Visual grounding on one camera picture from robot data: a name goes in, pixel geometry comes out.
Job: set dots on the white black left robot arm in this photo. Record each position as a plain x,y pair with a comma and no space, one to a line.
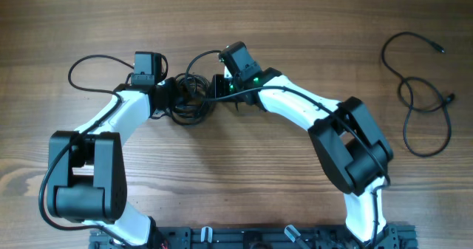
85,183

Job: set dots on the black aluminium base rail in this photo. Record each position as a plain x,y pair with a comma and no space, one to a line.
323,236

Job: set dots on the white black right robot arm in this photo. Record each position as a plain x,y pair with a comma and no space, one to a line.
351,148

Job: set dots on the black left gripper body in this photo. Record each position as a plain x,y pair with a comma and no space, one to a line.
177,103

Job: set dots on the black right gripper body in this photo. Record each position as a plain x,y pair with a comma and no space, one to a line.
218,87

